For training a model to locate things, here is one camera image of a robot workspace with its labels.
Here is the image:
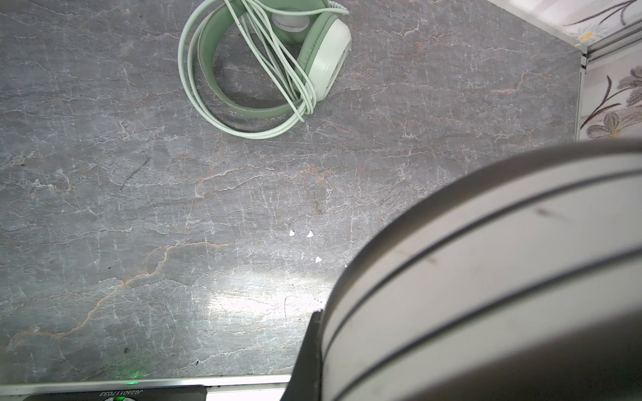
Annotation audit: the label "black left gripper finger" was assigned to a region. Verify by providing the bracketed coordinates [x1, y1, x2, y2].
[280, 310, 322, 401]

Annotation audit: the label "white black headphones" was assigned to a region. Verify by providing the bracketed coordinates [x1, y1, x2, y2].
[320, 140, 641, 400]

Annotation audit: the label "mint green headphones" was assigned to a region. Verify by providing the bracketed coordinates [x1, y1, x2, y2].
[177, 1, 352, 140]

